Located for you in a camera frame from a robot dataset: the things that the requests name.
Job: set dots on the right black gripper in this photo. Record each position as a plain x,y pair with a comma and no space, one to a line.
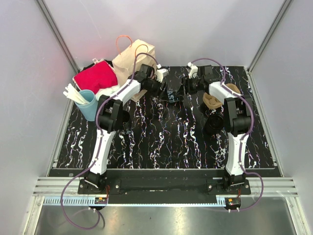
186,82

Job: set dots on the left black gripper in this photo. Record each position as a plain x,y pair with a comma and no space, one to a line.
158,92

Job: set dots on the single black paper cup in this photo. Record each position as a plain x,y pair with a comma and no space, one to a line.
173,97

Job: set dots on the cream bear paper bag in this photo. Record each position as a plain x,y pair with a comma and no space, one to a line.
123,63

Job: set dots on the black cup stack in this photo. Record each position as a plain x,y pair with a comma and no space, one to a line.
126,121
214,124

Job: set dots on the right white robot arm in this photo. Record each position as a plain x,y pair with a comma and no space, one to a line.
237,120

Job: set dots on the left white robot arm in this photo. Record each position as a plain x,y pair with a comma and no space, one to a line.
110,117

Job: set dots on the black napkin tray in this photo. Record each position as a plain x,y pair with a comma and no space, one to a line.
92,64

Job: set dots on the red napkin stack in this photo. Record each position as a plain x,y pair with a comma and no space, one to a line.
100,79

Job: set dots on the light blue cup holder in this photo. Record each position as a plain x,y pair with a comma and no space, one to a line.
88,110

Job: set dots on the white stirrer sticks bundle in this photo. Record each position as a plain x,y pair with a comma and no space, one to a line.
73,94

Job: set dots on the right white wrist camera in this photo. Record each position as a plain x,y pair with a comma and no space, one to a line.
192,70

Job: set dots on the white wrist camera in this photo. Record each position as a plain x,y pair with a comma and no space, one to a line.
192,70
160,73

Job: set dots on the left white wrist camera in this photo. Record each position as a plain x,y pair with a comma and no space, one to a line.
160,73

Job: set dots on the aluminium rail frame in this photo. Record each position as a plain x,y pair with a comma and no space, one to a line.
169,136

